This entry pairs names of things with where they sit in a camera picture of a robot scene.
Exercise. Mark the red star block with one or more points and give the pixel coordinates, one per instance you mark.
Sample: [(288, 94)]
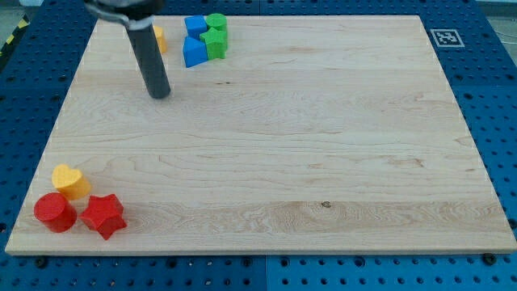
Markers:
[(104, 214)]

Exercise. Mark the green star block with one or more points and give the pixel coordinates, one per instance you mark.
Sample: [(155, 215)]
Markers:
[(216, 43)]

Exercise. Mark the red cylinder block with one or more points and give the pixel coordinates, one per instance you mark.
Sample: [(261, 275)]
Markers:
[(55, 212)]

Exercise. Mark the wooden board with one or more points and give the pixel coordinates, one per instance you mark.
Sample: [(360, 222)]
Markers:
[(333, 135)]

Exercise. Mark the white fiducial marker tag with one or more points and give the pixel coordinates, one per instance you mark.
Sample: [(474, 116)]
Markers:
[(447, 38)]

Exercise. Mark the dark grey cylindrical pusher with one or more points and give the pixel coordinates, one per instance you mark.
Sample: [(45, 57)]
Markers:
[(145, 47)]

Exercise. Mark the yellow heart block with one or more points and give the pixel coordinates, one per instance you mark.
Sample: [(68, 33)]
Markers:
[(70, 182)]

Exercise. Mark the yellow hexagon block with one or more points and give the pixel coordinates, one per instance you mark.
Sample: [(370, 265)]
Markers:
[(160, 38)]

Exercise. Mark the green cylinder block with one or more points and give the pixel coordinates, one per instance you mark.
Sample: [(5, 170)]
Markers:
[(217, 21)]

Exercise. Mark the blue triangle block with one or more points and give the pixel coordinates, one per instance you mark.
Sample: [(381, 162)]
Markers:
[(194, 52)]

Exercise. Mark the blue cube block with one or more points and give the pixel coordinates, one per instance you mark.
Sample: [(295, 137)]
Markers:
[(195, 25)]

